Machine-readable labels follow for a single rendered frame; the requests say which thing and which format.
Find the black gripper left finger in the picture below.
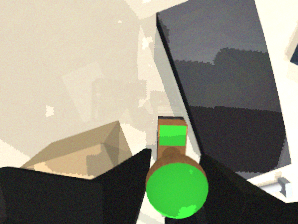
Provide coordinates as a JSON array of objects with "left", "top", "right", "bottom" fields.
[{"left": 0, "top": 148, "right": 152, "bottom": 224}]

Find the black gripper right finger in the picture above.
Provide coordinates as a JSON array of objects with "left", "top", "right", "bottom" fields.
[{"left": 199, "top": 154, "right": 298, "bottom": 224}]

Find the tan cardboard box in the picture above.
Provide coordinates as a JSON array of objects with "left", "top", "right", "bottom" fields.
[{"left": 20, "top": 120, "right": 133, "bottom": 179}]

